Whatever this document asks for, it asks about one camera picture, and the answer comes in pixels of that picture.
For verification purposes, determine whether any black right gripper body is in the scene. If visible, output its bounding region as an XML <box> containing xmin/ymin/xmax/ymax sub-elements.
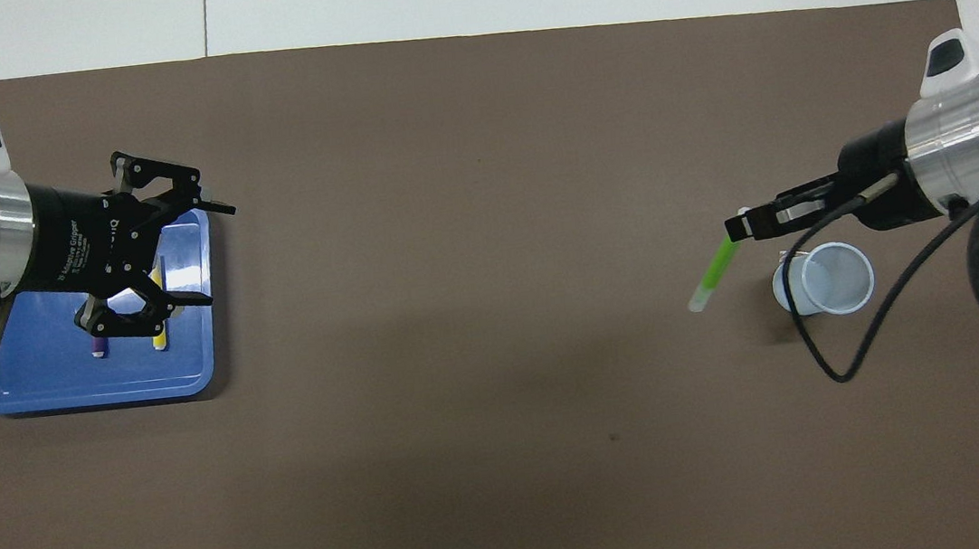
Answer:
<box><xmin>833</xmin><ymin>116</ymin><xmax>945</xmax><ymax>235</ymax></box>

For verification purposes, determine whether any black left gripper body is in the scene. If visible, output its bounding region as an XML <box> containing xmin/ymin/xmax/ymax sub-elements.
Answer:
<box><xmin>16</xmin><ymin>171</ymin><xmax>168</xmax><ymax>297</ymax></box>

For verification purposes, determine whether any yellow pen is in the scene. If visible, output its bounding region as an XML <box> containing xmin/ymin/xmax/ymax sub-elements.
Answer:
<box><xmin>144</xmin><ymin>254</ymin><xmax>178</xmax><ymax>353</ymax></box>

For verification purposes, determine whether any green pen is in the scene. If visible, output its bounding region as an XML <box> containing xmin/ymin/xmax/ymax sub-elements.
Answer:
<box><xmin>679</xmin><ymin>206</ymin><xmax>762</xmax><ymax>314</ymax></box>

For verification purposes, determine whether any blue plastic tray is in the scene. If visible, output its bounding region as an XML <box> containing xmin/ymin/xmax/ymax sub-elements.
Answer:
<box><xmin>0</xmin><ymin>206</ymin><xmax>227</xmax><ymax>417</ymax></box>

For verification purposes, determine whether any pale blue mesh pen cup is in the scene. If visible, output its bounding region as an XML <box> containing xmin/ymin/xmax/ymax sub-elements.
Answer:
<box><xmin>769</xmin><ymin>238</ymin><xmax>879</xmax><ymax>323</ymax></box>

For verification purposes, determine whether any brown table mat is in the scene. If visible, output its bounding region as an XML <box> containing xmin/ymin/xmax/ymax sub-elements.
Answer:
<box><xmin>0</xmin><ymin>0</ymin><xmax>979</xmax><ymax>549</ymax></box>

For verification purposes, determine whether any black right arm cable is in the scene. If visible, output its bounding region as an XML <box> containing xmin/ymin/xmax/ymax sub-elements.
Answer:
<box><xmin>776</xmin><ymin>164</ymin><xmax>979</xmax><ymax>389</ymax></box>

